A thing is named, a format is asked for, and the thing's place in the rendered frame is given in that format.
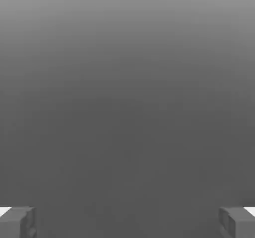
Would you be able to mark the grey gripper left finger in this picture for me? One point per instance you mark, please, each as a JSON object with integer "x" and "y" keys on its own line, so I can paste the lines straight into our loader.
{"x": 14, "y": 225}

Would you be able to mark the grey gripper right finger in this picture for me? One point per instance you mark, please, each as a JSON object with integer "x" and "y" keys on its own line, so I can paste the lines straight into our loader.
{"x": 242, "y": 225}

